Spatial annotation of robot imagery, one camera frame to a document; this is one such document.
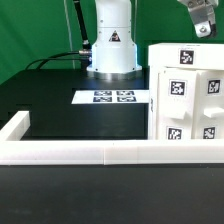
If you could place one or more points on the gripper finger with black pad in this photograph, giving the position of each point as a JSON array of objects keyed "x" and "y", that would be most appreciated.
[{"x": 202, "y": 13}]

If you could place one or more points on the small white cabinet top block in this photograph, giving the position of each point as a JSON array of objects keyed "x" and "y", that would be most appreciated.
[{"x": 186, "y": 55}]

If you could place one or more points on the white cabinet door panel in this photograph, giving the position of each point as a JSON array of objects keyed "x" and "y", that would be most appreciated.
[
  {"x": 209, "y": 106},
  {"x": 176, "y": 94}
]

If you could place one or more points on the white cabinet body box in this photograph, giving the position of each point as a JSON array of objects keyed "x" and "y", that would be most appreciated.
[{"x": 154, "y": 82}]

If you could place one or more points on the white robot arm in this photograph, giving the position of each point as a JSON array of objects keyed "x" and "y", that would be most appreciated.
[{"x": 114, "y": 53}]

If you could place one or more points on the white base marker sheet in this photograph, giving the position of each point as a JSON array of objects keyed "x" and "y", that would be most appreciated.
[{"x": 111, "y": 97}]

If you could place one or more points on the white U-shaped obstacle frame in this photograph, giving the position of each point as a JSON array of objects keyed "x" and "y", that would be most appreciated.
[{"x": 15, "y": 151}]

